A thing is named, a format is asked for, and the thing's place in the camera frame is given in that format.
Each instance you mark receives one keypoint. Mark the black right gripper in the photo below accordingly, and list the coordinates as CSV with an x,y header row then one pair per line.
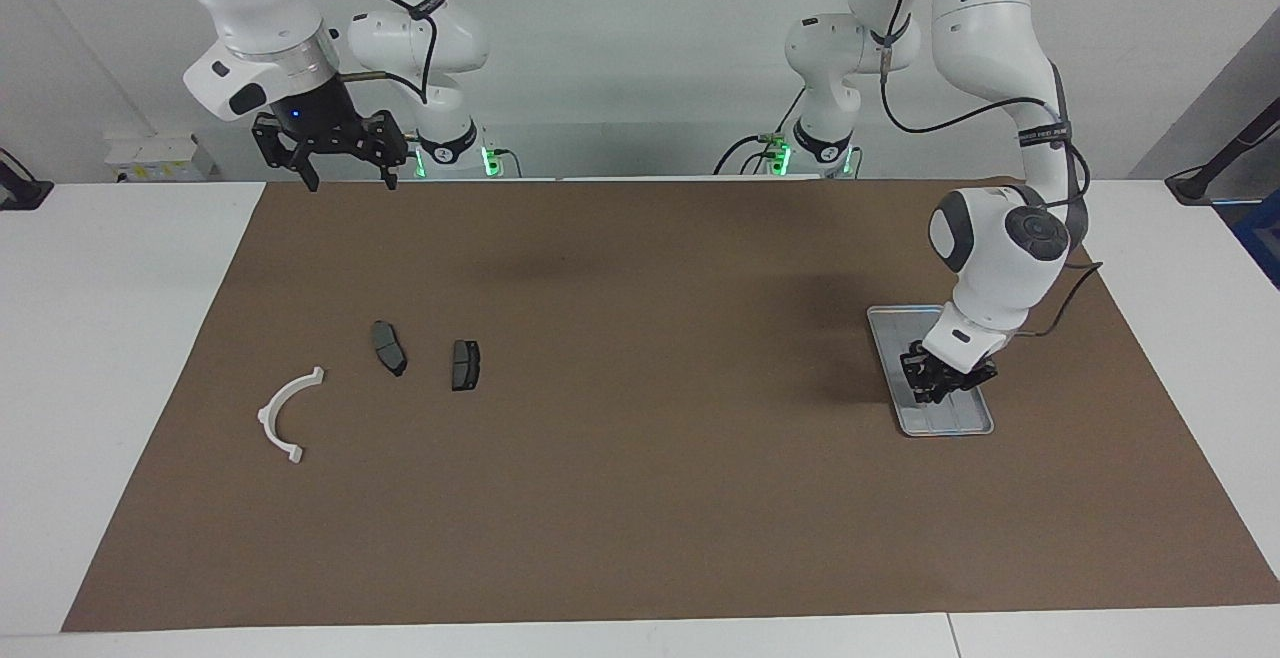
x,y
320,118

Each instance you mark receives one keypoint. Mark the white curved plastic bracket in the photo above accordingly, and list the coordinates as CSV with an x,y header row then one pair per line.
x,y
268,420

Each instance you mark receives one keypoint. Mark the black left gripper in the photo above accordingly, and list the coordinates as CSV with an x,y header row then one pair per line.
x,y
955,378

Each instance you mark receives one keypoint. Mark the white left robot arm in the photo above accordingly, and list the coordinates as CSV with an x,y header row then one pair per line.
x,y
1000,258

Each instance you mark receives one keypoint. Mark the black clamp mount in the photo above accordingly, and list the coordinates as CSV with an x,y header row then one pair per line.
x,y
22,193

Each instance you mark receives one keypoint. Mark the blue crate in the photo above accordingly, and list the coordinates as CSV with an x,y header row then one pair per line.
x,y
1262,238

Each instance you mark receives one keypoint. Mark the rectangular dark grey brake pad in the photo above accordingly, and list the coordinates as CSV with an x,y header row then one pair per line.
x,y
466,366

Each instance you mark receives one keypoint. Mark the silver metal tray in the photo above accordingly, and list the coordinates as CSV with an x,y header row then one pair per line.
x,y
950,420

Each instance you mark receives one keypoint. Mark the curved dark grey brake pad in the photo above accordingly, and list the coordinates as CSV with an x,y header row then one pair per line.
x,y
388,346

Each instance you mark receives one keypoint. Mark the brown table mat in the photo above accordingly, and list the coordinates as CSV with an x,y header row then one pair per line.
x,y
640,518

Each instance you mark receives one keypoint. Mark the white power strip box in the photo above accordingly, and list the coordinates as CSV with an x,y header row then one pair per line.
x,y
155,153

